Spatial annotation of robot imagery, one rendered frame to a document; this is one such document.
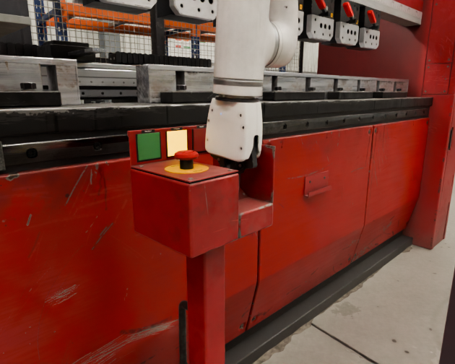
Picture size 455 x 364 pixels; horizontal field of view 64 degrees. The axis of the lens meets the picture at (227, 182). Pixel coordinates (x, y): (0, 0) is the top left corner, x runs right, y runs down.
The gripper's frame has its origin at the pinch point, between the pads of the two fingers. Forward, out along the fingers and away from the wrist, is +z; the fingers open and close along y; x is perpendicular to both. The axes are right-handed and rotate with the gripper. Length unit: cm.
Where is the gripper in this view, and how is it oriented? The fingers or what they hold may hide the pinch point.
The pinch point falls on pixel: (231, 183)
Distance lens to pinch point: 67.0
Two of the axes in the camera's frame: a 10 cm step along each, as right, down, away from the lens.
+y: 7.1, 2.5, -6.5
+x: 7.0, -1.7, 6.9
